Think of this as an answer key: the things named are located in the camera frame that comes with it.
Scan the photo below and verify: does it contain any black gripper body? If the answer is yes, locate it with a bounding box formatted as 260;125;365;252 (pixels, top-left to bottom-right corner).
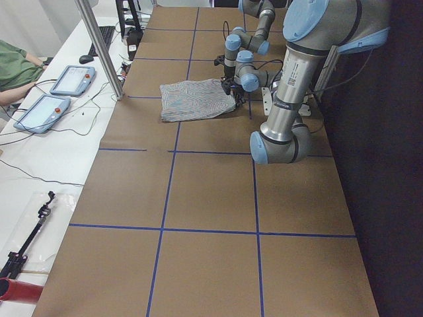
224;65;235;78
231;84;244;99

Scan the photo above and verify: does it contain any striped polo shirt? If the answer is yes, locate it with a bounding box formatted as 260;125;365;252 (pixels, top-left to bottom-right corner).
160;79;236;122

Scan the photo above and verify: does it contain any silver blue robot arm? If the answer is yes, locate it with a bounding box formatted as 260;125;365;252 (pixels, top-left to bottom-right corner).
223;0;276;79
224;1;391;164

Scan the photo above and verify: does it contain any black box with label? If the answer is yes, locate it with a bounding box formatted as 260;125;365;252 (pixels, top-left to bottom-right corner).
122;28;143;61

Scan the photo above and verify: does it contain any black keyboard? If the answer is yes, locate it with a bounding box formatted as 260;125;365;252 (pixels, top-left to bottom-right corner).
87;26;115;57

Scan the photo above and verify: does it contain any black computer mouse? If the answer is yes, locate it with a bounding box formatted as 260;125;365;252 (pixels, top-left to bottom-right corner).
79;55;94;65

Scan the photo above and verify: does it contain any upper teach pendant tablet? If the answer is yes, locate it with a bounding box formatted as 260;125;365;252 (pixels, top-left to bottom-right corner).
50;65;96;97

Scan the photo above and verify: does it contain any teach pendant tablet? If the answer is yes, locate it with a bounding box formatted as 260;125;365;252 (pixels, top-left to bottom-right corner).
13;94;71;133
50;65;96;97

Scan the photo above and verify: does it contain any lower teach pendant tablet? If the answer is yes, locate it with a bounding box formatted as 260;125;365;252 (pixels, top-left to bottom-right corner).
13;94;71;133

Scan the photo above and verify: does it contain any person in green shirt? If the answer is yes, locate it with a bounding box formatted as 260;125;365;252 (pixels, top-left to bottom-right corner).
1;40;48;106

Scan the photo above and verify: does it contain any black grabber tool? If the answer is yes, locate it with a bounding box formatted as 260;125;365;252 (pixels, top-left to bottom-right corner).
0;190;56;280

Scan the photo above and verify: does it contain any red cylinder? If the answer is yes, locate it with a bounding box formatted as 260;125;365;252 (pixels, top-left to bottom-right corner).
1;277;44;304

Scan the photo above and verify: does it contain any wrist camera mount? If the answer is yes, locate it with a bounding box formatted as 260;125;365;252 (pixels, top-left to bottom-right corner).
221;78;233;95
213;55;225;66

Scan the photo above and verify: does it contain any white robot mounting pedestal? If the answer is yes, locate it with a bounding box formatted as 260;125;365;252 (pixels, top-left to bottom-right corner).
260;86;313;117

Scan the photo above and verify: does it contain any aluminium frame post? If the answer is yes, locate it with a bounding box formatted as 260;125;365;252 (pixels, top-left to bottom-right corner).
75;0;124;100

